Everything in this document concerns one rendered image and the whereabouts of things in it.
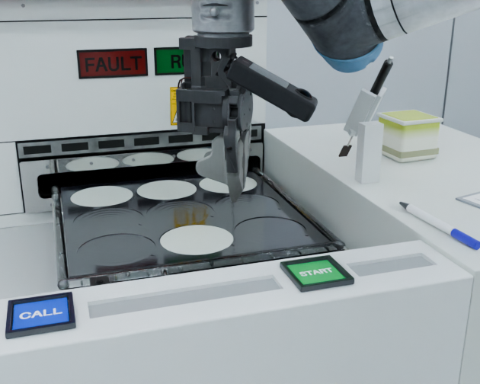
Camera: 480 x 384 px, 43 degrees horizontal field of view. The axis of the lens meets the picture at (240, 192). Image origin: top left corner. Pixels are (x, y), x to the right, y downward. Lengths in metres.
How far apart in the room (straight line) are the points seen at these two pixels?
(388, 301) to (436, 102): 2.63
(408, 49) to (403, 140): 2.10
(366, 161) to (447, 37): 2.33
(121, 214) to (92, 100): 0.24
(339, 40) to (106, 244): 0.40
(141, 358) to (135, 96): 0.64
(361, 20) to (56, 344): 0.46
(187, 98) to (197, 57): 0.05
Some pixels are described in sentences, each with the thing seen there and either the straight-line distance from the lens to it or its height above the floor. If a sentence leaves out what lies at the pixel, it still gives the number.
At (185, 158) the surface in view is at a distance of 1.13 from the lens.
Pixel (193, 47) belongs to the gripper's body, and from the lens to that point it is 0.75.
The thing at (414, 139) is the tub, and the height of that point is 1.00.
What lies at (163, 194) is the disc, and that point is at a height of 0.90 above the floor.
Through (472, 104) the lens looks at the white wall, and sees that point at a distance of 3.33.
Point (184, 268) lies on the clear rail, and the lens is 0.76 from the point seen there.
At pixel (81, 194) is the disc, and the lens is 1.04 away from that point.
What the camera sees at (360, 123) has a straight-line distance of 0.86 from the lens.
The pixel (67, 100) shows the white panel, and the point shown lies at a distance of 1.09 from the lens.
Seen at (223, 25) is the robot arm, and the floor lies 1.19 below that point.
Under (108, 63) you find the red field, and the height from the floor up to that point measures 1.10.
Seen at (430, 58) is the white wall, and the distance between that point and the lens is 3.12.
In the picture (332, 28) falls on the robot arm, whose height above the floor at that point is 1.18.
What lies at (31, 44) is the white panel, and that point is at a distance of 1.07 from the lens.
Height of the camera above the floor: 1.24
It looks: 20 degrees down
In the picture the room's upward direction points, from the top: straight up
